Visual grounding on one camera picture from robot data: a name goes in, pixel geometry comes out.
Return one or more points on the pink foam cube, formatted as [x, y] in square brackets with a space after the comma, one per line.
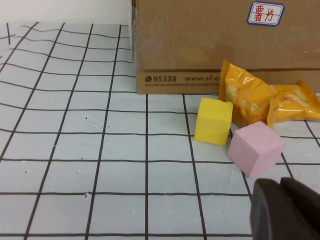
[255, 147]

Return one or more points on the cardboard box printed F2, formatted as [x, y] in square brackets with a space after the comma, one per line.
[190, 40]

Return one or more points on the yellow foam cube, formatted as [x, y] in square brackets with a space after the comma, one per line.
[212, 122]

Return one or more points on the orange cracker snack packet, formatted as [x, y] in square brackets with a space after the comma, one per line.
[297, 105]

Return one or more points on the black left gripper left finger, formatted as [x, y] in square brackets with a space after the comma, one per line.
[270, 212]

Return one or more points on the plain orange snack packet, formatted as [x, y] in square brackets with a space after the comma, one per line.
[247, 97]

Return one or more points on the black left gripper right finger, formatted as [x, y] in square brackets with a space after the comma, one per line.
[307, 210]

